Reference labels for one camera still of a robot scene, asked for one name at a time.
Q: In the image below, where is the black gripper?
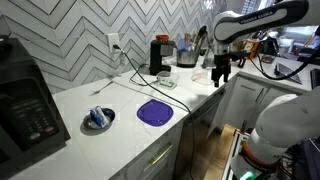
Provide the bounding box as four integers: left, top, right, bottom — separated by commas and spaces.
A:
213, 53, 233, 89

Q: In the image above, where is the clear plastic lunch box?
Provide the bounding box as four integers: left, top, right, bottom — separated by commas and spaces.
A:
155, 70, 181, 91

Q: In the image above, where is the green object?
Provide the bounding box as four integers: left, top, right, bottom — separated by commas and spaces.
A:
159, 80, 177, 90

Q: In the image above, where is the clear round plastic container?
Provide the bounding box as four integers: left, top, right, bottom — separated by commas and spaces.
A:
190, 69, 215, 86

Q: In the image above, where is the metal utensil pot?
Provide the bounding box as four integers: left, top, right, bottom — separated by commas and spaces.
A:
175, 42, 203, 69

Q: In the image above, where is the orange container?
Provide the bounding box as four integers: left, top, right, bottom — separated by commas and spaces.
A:
243, 39, 261, 60

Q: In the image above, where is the brown ladle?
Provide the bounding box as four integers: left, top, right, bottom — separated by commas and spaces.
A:
195, 25, 209, 52

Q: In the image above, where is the blue utensil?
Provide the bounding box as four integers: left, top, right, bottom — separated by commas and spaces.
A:
176, 38, 193, 53

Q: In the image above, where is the black grinder with orange lid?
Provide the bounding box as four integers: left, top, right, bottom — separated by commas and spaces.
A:
148, 34, 177, 77

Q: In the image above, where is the dark round bowl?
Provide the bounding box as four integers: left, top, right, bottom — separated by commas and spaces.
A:
82, 107, 116, 131

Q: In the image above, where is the metal fork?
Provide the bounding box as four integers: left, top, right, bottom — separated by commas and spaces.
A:
89, 79, 115, 96

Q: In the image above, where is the blue and white packet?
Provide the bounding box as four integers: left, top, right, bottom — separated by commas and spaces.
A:
89, 105, 111, 129

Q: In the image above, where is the black microwave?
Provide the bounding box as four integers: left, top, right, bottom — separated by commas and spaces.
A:
0, 36, 72, 172

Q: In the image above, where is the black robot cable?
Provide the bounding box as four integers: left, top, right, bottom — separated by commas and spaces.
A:
249, 49, 320, 81

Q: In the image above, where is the black power cable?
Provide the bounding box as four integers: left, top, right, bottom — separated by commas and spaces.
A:
112, 44, 197, 180

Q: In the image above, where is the gold drawer handle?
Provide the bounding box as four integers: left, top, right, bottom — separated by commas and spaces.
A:
148, 142, 174, 167

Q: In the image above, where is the white wall outlet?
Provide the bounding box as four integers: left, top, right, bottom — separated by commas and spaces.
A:
107, 32, 121, 54

